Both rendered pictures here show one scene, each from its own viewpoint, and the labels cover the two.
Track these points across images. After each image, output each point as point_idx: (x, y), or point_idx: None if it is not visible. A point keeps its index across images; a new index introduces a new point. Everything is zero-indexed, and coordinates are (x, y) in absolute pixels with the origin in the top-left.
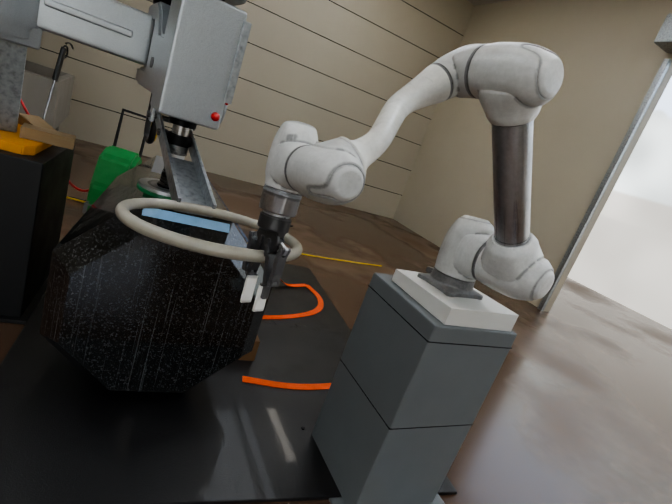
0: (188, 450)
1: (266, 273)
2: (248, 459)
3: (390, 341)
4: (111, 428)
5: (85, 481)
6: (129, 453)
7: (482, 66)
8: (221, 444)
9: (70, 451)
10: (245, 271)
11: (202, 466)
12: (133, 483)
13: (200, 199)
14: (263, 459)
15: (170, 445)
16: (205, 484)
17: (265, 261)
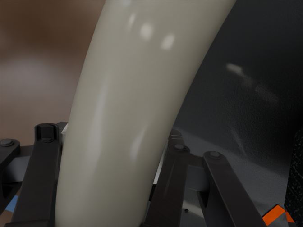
0: (230, 102)
1: (30, 165)
2: (188, 142)
3: None
4: (300, 53)
5: (254, 6)
6: (260, 53)
7: None
8: (218, 132)
9: (296, 8)
10: (188, 148)
11: (206, 102)
12: (227, 41)
13: None
14: None
15: (245, 91)
16: (188, 93)
17: (45, 203)
